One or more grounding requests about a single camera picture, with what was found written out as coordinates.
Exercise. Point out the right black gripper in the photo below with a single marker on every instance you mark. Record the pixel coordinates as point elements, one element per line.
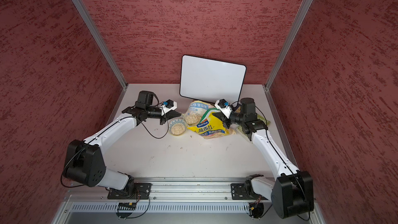
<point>222,116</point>

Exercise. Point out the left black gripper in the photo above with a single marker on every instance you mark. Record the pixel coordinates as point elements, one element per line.
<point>166,117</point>

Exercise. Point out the patterned breakfast bowl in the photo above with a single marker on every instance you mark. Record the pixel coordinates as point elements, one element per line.
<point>177,126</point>

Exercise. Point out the yellow oats bag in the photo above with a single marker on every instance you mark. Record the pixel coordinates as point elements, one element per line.
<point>200,119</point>

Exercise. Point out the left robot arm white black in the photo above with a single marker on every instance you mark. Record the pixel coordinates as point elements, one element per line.
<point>84,162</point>

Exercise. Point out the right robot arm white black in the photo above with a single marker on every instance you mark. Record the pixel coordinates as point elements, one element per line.
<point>291,192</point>

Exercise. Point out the green treehouse book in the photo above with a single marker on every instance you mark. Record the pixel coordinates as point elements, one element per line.
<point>249,124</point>

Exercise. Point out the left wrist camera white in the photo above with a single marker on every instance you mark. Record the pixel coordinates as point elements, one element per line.
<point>168,106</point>

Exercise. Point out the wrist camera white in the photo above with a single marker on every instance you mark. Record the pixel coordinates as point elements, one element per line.
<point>224,107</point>
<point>168,106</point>

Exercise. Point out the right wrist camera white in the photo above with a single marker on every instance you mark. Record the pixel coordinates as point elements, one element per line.
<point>224,107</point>

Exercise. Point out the white board black frame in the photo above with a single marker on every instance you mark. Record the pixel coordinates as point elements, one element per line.
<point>210,80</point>

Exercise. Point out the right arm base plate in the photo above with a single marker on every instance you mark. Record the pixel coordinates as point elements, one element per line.
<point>239,192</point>

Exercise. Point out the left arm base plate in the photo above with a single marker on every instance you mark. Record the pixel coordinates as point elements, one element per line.
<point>136,191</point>

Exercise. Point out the aluminium front rail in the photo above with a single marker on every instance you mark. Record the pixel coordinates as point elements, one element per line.
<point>163,189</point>

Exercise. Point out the left corner aluminium post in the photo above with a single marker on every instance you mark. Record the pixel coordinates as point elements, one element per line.
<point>83,12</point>

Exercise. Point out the corner aluminium post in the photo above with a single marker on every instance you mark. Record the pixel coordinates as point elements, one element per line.
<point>83,12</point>
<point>298,20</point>

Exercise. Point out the right corner aluminium post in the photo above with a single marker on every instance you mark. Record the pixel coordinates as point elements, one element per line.
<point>298,20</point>

